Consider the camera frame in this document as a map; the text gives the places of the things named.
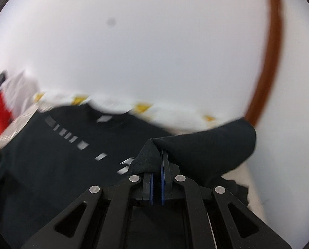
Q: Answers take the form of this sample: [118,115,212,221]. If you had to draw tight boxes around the white plastic bag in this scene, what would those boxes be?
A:
[2,70,41,120]

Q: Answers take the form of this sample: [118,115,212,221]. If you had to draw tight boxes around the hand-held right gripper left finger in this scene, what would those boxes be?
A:
[22,172,154,249]

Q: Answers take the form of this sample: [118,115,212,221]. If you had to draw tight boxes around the brown wooden door frame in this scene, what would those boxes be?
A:
[244,0,283,128]

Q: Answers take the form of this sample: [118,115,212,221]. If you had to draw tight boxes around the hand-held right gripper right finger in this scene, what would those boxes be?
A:
[161,149,293,249]

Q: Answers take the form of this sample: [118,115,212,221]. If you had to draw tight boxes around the white pillow with yellow pattern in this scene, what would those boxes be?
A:
[34,91,235,135]

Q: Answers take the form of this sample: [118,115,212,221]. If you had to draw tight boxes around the black t-shirt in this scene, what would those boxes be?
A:
[0,104,257,249]

